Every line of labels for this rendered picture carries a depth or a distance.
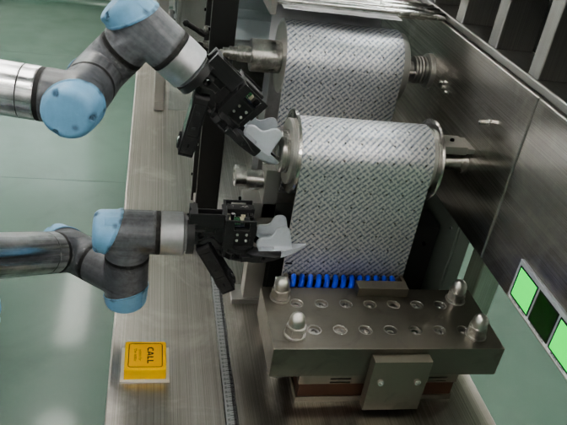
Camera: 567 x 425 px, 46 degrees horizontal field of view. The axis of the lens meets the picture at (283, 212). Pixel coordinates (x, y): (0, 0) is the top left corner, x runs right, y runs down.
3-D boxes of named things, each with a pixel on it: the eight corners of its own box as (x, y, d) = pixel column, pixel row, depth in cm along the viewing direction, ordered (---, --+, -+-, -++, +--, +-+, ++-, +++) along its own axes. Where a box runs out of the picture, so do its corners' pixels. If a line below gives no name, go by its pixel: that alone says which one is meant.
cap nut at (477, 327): (461, 327, 115) (468, 307, 113) (480, 327, 116) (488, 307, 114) (469, 341, 112) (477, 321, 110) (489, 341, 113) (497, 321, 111)
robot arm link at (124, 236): (94, 239, 116) (94, 198, 112) (159, 241, 118) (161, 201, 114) (91, 266, 110) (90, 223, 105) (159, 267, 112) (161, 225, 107)
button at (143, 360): (125, 351, 117) (125, 341, 116) (165, 351, 118) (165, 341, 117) (123, 380, 111) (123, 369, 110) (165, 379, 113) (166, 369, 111)
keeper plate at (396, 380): (359, 401, 113) (372, 353, 108) (413, 400, 115) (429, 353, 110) (362, 412, 111) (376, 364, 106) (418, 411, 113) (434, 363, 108)
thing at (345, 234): (280, 277, 122) (295, 189, 113) (401, 278, 127) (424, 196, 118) (281, 278, 122) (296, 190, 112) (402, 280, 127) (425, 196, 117)
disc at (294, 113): (277, 169, 125) (288, 95, 118) (279, 169, 125) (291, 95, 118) (290, 208, 113) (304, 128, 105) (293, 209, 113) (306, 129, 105)
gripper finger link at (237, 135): (261, 154, 107) (224, 118, 103) (255, 160, 108) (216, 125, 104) (259, 142, 111) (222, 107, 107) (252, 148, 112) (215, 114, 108)
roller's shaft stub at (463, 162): (421, 164, 124) (427, 142, 121) (456, 166, 125) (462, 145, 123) (429, 175, 120) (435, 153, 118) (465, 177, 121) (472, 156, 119)
